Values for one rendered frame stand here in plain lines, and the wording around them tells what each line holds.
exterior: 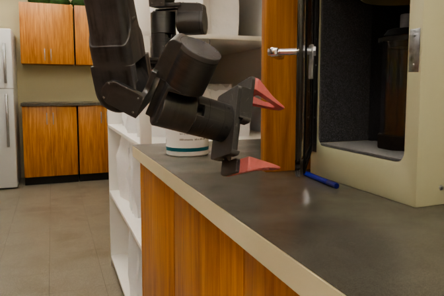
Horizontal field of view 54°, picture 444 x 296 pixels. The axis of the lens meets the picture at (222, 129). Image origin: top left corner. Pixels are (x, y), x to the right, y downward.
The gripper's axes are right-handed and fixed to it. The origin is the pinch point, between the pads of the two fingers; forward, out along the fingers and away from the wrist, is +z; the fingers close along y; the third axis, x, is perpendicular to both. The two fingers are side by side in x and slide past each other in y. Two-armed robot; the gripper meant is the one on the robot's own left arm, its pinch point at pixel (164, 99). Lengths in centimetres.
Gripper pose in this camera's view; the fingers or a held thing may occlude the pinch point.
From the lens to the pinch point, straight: 101.9
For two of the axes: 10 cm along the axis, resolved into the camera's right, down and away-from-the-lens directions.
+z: 0.1, 10.0, 0.5
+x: -4.9, -0.4, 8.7
